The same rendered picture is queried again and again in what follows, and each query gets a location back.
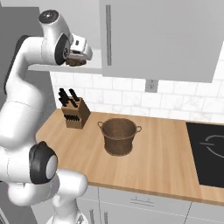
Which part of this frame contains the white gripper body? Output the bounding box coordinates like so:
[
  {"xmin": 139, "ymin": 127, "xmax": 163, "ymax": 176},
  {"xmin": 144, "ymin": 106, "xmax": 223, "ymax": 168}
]
[{"xmin": 69, "ymin": 46, "xmax": 94, "ymax": 63}]

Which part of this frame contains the brown woven basket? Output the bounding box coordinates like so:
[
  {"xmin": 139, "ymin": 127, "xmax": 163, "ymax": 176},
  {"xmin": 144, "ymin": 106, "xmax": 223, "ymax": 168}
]
[{"xmin": 96, "ymin": 117, "xmax": 143, "ymax": 158}]

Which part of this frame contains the grey base cabinet door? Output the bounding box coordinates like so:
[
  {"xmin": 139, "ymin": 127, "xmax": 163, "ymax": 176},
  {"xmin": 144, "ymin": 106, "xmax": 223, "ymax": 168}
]
[
  {"xmin": 76, "ymin": 197, "xmax": 102, "ymax": 224},
  {"xmin": 99, "ymin": 200, "xmax": 191, "ymax": 224}
]

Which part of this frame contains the grey base cabinet front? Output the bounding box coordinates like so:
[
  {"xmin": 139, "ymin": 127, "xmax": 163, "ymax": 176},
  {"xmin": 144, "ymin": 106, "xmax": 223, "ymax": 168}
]
[{"xmin": 184, "ymin": 200, "xmax": 224, "ymax": 224}]

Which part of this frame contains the wooden knife block with knives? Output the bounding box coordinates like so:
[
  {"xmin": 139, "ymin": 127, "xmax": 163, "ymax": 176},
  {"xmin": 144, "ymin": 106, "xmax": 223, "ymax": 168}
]
[{"xmin": 58, "ymin": 87, "xmax": 92, "ymax": 130}]

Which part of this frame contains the grey tall unit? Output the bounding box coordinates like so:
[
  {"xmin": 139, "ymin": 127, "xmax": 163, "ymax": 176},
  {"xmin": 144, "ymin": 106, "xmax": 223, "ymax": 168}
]
[{"xmin": 0, "ymin": 4, "xmax": 57, "ymax": 224}]

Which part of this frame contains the black hob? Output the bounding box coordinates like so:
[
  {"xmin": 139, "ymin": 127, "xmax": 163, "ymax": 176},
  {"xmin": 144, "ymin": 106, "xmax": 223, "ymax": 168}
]
[{"xmin": 185, "ymin": 121, "xmax": 224, "ymax": 189}]

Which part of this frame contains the grey drawer front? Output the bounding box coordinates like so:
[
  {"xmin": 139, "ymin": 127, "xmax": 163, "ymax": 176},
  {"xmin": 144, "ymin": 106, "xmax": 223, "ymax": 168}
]
[{"xmin": 97, "ymin": 186, "xmax": 194, "ymax": 219}]

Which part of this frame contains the grey bar door handle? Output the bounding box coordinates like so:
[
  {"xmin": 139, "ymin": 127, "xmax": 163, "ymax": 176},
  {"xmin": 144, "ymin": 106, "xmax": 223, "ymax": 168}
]
[{"xmin": 105, "ymin": 4, "xmax": 113, "ymax": 67}]

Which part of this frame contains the grey wall cabinet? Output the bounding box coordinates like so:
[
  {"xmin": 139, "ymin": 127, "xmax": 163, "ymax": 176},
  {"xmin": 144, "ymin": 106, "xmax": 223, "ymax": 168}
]
[{"xmin": 28, "ymin": 0, "xmax": 103, "ymax": 74}]

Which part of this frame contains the grey wall socket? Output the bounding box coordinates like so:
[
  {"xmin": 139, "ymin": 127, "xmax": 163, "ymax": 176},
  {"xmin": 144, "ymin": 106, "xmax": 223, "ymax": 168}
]
[{"xmin": 144, "ymin": 79, "xmax": 159, "ymax": 94}]

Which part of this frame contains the grey wall cabinet door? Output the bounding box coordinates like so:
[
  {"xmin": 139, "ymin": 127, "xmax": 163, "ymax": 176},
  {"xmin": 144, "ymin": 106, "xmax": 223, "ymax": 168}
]
[{"xmin": 99, "ymin": 0, "xmax": 224, "ymax": 84}]

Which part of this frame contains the grey drawer handle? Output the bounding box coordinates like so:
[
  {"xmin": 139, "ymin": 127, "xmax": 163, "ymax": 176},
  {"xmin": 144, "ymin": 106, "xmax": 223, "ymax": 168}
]
[{"xmin": 129, "ymin": 197, "xmax": 156, "ymax": 207}]

